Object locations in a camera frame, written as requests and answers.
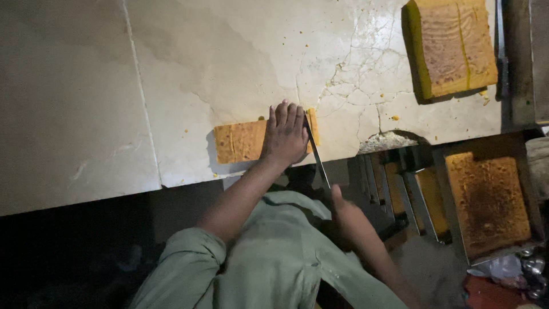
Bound long steel knife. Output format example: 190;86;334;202
304;110;332;191

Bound person's green shirt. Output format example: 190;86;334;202
129;190;408;309

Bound crumpled plastic bags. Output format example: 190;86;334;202
467;247;549;301

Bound yellow sponge cake slab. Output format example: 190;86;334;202
213;120;313;165

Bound stack of metal baking trays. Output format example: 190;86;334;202
354;146;452;244

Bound large sponge cake block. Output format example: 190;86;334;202
405;0;499;100

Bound thin cut cake strip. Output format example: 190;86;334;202
306;108;321;147

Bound person's left hand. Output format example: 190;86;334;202
260;100;310;167

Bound person's right hand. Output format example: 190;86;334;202
329;184;373;249

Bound metal baking tray with cake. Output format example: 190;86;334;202
431;131;546;266

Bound red plastic container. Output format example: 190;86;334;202
462;275;534;309

